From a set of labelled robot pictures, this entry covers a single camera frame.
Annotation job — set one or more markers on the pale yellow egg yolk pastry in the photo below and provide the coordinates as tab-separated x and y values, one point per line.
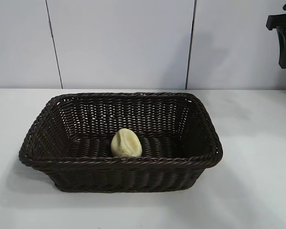
126	143

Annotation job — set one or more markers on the dark brown woven basket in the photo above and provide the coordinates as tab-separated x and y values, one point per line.
133	167

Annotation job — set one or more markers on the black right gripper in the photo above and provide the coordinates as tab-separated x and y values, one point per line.
282	22

